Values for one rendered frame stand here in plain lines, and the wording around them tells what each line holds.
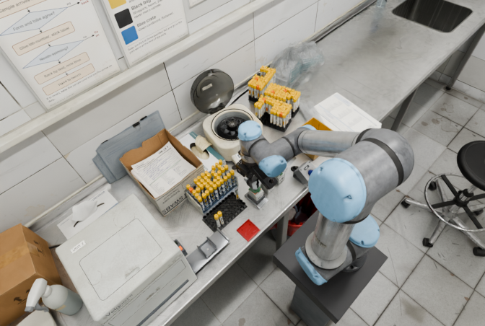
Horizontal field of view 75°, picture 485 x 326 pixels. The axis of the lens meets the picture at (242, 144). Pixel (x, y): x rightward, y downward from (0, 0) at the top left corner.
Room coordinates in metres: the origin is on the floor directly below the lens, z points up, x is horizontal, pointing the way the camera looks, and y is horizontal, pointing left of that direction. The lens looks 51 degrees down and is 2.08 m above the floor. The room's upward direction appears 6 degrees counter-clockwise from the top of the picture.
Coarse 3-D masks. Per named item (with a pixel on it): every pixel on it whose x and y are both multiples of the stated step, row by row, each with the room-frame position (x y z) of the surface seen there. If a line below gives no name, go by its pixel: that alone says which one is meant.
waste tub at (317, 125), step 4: (308, 120) 0.99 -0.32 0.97; (312, 120) 1.00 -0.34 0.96; (316, 120) 0.99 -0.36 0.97; (304, 124) 0.97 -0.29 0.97; (308, 124) 0.99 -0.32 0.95; (312, 124) 1.01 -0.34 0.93; (316, 124) 0.99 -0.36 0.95; (320, 124) 0.97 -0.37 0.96; (324, 124) 0.96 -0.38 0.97; (316, 128) 0.99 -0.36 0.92; (320, 128) 0.97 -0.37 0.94; (324, 128) 0.95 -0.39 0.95; (328, 128) 0.93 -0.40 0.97; (308, 156) 0.85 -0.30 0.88; (312, 156) 0.84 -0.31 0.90; (316, 156) 0.84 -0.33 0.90
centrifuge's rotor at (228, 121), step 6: (222, 120) 1.05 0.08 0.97; (228, 120) 1.03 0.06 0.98; (240, 120) 1.03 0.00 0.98; (222, 126) 1.00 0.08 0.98; (228, 126) 1.01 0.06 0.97; (234, 126) 0.98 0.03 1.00; (222, 132) 0.96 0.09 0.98; (228, 132) 0.97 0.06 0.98; (234, 132) 0.96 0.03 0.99; (228, 138) 0.93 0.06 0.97; (234, 138) 0.93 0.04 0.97
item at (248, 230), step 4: (248, 220) 0.57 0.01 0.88; (244, 224) 0.55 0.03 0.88; (248, 224) 0.55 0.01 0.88; (252, 224) 0.55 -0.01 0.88; (240, 228) 0.54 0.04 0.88; (244, 228) 0.54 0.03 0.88; (248, 228) 0.54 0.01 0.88; (252, 228) 0.53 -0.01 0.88; (256, 228) 0.53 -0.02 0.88; (240, 232) 0.52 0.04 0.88; (244, 232) 0.52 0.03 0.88; (248, 232) 0.52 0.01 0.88; (252, 232) 0.52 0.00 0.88; (256, 232) 0.51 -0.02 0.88; (244, 236) 0.50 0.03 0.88; (248, 236) 0.50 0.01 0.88; (252, 236) 0.50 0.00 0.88; (248, 240) 0.48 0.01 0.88
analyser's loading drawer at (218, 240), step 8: (216, 232) 0.51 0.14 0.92; (208, 240) 0.48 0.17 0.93; (216, 240) 0.48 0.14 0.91; (224, 240) 0.48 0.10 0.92; (200, 248) 0.45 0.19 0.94; (216, 248) 0.44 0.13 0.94; (192, 256) 0.43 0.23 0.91; (200, 256) 0.43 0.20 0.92; (208, 256) 0.42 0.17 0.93; (192, 264) 0.40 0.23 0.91; (200, 264) 0.40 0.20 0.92
